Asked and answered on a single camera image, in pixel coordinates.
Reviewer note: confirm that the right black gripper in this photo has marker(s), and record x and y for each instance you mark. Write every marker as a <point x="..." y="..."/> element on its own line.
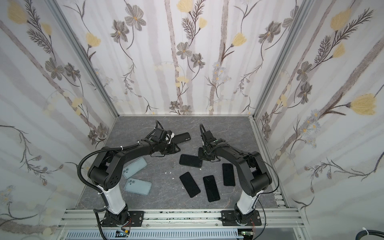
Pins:
<point x="206" y="150"/>

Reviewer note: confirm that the right black phone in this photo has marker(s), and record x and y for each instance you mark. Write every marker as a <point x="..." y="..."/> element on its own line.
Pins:
<point x="228" y="175"/>

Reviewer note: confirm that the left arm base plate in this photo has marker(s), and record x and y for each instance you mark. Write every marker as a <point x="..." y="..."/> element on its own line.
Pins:
<point x="135" y="218"/>

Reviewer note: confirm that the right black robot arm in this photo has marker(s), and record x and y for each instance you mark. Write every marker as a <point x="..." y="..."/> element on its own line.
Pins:
<point x="254" y="177"/>

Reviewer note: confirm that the translucent green case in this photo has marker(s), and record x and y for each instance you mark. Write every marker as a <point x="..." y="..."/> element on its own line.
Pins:
<point x="138" y="186"/>
<point x="134" y="167"/>

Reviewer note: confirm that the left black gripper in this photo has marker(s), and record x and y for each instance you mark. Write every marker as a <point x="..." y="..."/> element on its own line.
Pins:
<point x="174" y="149"/>

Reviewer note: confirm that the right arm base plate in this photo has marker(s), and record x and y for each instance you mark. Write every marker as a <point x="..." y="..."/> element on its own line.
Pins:
<point x="229" y="217"/>

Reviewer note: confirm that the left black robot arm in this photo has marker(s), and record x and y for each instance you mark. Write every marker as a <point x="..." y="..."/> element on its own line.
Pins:
<point x="102" y="170"/>

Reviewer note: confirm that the upper translucent green case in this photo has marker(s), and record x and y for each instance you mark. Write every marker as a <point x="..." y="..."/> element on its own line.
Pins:
<point x="134" y="167"/>

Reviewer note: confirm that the left black phone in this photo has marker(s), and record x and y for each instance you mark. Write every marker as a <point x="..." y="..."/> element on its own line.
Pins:
<point x="190" y="185"/>

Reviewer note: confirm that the white perforated cable duct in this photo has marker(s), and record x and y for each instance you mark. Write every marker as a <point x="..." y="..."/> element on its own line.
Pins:
<point x="177" y="234"/>

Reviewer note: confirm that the middle black phone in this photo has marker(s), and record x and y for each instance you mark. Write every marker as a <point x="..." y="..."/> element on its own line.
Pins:
<point x="211" y="188"/>

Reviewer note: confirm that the lower translucent green case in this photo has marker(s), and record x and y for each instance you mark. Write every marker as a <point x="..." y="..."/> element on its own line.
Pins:
<point x="138" y="186"/>

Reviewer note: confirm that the aluminium mounting rail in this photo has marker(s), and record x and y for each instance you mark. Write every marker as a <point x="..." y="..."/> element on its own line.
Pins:
<point x="209" y="219"/>

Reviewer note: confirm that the black phone case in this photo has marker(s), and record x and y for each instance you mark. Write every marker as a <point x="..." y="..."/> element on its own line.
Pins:
<point x="181" y="138"/>
<point x="190" y="164"/>

